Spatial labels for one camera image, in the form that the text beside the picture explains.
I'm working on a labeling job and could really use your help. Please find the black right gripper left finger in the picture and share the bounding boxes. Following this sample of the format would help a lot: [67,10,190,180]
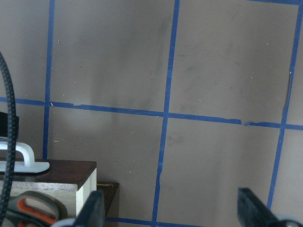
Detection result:
[54,190,106,227]

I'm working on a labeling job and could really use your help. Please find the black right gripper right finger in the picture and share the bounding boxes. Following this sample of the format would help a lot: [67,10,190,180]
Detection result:
[237,188,303,227]

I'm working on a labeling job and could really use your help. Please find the light wooden drawer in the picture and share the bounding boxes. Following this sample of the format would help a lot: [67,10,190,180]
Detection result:
[2,159,97,227]

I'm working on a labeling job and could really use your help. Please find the grey orange scissors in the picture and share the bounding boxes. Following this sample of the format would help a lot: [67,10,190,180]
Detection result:
[5,191,68,227]

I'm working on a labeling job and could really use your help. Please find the dark wooden cabinet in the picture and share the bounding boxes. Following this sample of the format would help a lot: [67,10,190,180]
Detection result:
[97,182,119,217]

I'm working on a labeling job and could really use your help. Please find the white drawer handle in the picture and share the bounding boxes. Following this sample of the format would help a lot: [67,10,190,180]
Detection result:
[14,142,50,174]

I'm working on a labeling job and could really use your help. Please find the black braided cable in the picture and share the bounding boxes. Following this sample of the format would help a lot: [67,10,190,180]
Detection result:
[0,51,18,213]

